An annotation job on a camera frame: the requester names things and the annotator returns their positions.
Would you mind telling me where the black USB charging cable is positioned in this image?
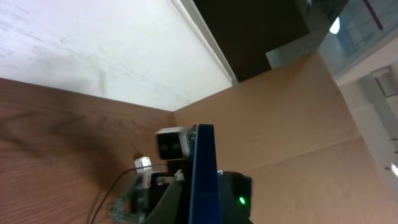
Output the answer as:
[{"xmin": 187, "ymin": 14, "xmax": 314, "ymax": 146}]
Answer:
[{"xmin": 89, "ymin": 164, "xmax": 169, "ymax": 224}]

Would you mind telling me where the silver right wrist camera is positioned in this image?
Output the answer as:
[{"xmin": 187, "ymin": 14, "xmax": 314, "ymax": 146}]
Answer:
[{"xmin": 155, "ymin": 127, "xmax": 196, "ymax": 161}]

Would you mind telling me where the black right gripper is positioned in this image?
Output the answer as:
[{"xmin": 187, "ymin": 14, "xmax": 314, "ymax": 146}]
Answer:
[{"xmin": 144, "ymin": 160, "xmax": 191, "ymax": 224}]

